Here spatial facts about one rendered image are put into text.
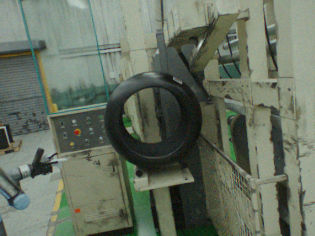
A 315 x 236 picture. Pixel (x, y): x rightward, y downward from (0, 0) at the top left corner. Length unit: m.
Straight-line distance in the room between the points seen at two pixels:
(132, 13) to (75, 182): 1.53
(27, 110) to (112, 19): 5.05
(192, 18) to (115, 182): 1.62
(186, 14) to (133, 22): 0.67
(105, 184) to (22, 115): 8.69
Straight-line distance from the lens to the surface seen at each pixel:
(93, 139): 2.24
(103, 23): 10.85
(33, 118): 10.69
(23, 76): 10.68
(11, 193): 1.41
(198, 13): 1.17
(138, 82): 1.35
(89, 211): 2.46
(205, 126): 1.76
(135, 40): 1.74
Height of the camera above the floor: 1.46
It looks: 10 degrees down
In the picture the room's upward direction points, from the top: 9 degrees counter-clockwise
